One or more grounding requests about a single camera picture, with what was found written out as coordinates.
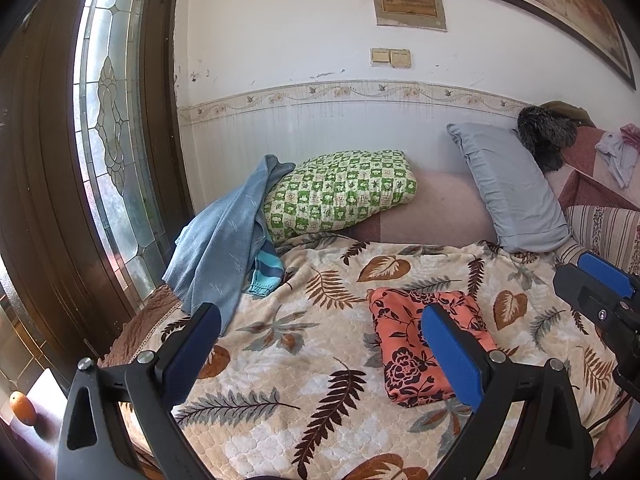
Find teal striped cloth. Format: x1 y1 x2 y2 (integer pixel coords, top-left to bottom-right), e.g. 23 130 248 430
247 247 286 295

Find orange floral shirt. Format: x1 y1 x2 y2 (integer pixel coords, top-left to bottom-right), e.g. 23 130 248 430
369 287 501 408

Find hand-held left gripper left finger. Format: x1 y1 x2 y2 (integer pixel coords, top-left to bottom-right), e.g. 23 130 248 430
56 302 222 480

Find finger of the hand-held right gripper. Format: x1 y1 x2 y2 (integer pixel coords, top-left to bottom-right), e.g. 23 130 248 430
577 252 640 303
554 264 623 323

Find person's right forearm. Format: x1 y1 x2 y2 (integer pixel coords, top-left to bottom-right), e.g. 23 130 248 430
590 410 632 477

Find lilac cloth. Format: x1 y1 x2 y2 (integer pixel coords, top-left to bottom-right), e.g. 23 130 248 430
595 132 640 189

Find striped floral cushion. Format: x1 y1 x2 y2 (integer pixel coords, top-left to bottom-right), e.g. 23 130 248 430
555 204 640 273

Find wooden door with leaded glass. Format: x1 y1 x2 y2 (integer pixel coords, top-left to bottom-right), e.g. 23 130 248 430
0 0 196 396

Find orange fruit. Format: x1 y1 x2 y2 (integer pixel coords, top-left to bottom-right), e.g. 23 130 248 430
9 391 35 423

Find framed wall plaque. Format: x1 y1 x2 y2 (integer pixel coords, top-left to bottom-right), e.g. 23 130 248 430
370 0 448 32

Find pink sofa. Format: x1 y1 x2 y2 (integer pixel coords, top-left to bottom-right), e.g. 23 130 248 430
350 125 640 271

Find leaf print blanket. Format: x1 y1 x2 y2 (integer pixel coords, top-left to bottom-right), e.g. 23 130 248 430
100 237 626 480

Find dark furry garment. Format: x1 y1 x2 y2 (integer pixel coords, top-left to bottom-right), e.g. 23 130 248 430
516 105 568 173

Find blue cloth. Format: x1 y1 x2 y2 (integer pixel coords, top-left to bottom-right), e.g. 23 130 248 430
162 154 297 333

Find green checkered pillow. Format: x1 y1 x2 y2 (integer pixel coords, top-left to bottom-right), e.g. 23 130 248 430
263 149 418 247

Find brown cloth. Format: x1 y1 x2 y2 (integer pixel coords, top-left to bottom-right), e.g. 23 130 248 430
540 101 596 128

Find grey-blue pillow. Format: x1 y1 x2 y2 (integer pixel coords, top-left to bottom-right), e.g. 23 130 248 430
446 122 572 254

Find brown quilted bedspread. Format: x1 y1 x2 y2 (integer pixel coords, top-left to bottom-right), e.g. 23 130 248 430
97 284 183 368

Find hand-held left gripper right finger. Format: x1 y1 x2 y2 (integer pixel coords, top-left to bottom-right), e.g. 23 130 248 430
421 302 594 480

